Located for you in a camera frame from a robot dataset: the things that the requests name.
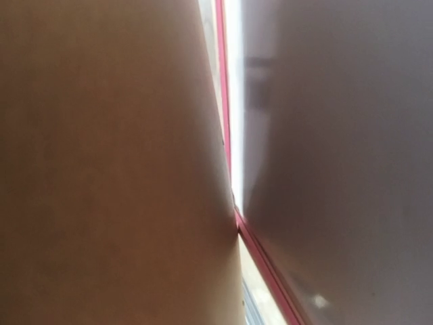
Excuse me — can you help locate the wooden picture frame pink edge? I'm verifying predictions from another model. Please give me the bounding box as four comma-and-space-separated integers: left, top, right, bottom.
199, 1, 304, 324

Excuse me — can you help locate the red and dark photo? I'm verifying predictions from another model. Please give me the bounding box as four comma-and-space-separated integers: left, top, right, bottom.
242, 1, 432, 324

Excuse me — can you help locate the brown backing board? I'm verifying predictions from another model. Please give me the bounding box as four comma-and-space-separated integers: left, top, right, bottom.
1, 1, 245, 324

